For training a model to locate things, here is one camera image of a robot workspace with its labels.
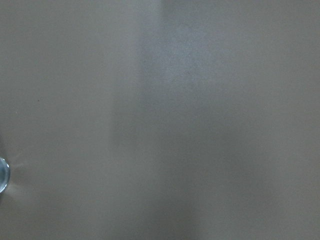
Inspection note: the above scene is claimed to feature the glass sauce bottle metal spout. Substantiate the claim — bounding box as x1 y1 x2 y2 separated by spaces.
0 157 11 193

